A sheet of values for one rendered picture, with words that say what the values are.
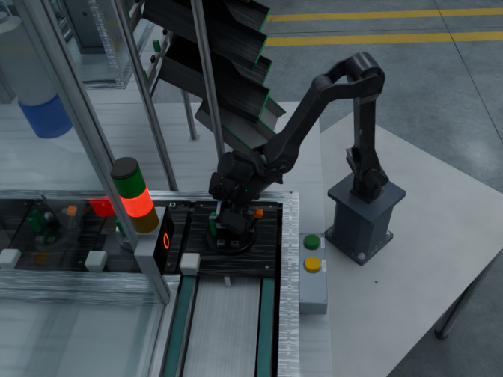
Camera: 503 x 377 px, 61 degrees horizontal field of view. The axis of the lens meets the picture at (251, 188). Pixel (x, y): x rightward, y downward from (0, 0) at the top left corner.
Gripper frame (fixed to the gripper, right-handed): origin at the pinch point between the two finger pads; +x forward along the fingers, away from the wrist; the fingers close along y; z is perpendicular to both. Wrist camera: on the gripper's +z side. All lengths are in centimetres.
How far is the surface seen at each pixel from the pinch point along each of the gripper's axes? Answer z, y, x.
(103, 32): 46, -86, 34
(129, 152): 18, -45, 45
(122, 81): 31, -86, 51
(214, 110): 12.7, -19.1, -10.4
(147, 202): 23.1, 19.7, -13.4
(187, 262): 1.1, 10.3, 13.0
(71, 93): 42, 20, -28
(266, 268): -15.3, 10.3, 1.4
